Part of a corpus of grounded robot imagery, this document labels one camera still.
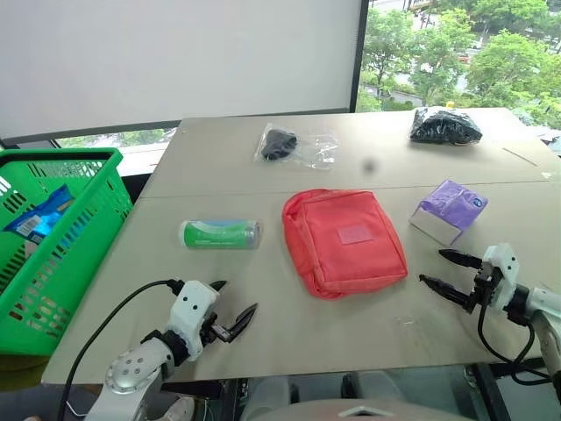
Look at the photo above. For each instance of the purple tissue pack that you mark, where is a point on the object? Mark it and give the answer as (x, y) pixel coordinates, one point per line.
(451, 206)

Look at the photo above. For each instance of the black item in clear bag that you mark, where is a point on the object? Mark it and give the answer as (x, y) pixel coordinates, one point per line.
(277, 144)

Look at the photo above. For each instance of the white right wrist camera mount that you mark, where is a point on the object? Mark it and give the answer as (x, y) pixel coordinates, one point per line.
(504, 272)

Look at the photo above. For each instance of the blue snack package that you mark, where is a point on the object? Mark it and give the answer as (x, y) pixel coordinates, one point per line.
(41, 219)

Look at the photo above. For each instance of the green plastic basket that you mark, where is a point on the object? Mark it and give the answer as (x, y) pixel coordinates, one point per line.
(103, 184)

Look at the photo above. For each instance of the green cylindrical can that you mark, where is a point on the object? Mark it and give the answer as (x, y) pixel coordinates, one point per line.
(217, 233)

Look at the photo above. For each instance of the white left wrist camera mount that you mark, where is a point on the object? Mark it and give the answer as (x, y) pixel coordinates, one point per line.
(190, 313)

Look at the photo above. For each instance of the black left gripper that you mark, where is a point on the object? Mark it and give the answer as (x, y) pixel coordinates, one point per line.
(215, 331)

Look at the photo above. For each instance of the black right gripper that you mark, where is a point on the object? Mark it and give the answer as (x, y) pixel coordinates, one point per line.
(485, 285)

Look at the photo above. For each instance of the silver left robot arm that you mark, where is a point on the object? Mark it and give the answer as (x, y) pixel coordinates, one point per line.
(131, 377)

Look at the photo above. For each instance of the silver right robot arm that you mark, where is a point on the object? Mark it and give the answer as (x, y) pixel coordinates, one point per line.
(545, 316)

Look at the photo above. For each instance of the black window frame post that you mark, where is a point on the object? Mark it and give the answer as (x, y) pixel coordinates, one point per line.
(358, 54)

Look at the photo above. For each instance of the grey robot torso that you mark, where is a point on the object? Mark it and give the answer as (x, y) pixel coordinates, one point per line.
(350, 401)

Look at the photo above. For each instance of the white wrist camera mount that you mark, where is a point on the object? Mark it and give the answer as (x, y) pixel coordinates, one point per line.
(190, 313)
(504, 272)

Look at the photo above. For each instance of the black crinkled plastic bag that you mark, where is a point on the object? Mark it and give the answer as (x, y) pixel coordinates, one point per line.
(442, 126)

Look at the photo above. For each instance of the white roller blind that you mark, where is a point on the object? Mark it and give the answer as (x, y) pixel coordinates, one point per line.
(175, 57)

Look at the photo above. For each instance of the black metal table frame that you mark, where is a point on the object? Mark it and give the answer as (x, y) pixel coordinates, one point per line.
(508, 390)

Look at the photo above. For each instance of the red fabric pouch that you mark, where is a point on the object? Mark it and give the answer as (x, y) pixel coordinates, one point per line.
(346, 245)

